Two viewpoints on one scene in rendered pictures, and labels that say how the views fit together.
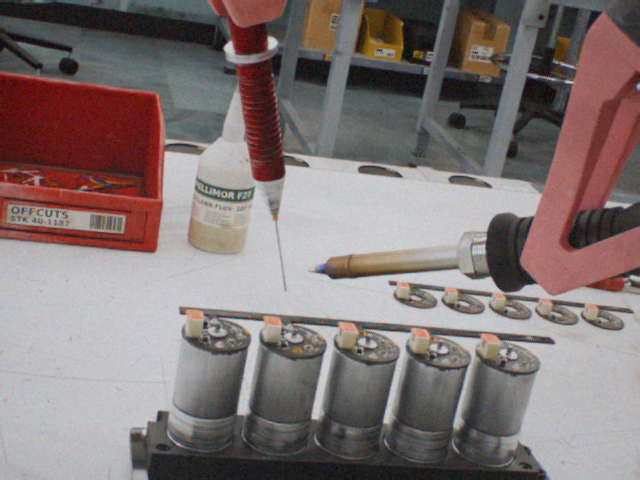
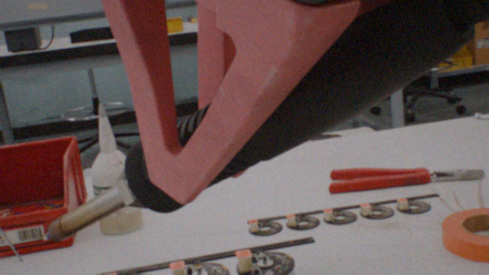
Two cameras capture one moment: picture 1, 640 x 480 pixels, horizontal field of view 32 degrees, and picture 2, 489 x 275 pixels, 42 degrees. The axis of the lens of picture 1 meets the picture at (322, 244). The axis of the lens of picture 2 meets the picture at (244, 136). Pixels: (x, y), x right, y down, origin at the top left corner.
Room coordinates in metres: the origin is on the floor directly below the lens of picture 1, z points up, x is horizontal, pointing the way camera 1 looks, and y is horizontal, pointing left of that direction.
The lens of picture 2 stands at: (0.14, -0.11, 0.93)
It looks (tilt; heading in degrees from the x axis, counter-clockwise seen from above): 14 degrees down; 8
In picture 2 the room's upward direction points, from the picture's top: 7 degrees counter-clockwise
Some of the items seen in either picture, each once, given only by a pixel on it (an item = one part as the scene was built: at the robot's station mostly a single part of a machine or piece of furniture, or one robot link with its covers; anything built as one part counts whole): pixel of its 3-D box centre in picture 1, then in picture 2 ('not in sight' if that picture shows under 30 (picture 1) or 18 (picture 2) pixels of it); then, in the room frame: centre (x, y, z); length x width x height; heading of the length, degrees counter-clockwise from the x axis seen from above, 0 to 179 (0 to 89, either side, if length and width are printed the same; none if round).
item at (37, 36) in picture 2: not in sight; (24, 37); (2.56, 1.06, 0.80); 0.15 x 0.12 x 0.10; 17
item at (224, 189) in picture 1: (229, 161); (111, 167); (0.59, 0.06, 0.80); 0.03 x 0.03 x 0.10
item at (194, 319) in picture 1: (196, 323); not in sight; (0.35, 0.04, 0.82); 0.01 x 0.01 x 0.01; 15
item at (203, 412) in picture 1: (206, 393); not in sight; (0.35, 0.03, 0.79); 0.02 x 0.02 x 0.05
